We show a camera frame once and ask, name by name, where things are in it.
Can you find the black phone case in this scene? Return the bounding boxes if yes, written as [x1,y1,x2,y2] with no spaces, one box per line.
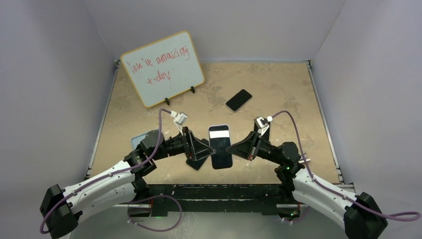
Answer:
[253,116,273,141]

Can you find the white board with yellow frame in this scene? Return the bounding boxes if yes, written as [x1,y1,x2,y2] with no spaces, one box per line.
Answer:
[120,31,205,108]

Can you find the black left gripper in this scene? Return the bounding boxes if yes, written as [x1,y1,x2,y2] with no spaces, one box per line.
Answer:
[152,126,215,161]

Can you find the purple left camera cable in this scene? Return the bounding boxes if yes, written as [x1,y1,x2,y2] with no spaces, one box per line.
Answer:
[39,108,179,235]

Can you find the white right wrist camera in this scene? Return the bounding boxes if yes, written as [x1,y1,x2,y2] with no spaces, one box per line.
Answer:
[254,116,273,135]

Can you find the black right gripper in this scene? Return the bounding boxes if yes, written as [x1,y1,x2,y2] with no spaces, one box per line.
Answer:
[225,131,284,164]

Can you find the black phone with white sticker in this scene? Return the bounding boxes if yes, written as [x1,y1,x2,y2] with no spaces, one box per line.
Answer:
[186,158,207,171]

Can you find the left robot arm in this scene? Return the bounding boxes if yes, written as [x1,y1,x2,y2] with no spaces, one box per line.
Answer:
[40,126,216,239]

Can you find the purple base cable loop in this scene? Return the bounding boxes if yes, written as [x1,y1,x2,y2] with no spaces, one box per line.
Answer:
[127,194,183,232]

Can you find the lavender phone case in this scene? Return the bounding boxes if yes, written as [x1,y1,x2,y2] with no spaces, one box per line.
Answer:
[208,123,233,170]

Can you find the light blue phone case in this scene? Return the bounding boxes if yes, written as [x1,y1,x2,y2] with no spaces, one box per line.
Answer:
[130,132,147,150]

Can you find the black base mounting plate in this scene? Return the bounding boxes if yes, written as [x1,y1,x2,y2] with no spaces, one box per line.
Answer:
[133,184,307,219]

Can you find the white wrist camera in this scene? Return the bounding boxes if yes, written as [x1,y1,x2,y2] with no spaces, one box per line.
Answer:
[171,111,188,126]
[254,116,273,135]

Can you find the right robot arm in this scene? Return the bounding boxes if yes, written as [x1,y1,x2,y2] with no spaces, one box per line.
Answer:
[225,131,388,239]

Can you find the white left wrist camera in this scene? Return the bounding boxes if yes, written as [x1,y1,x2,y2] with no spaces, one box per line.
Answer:
[171,111,188,126]

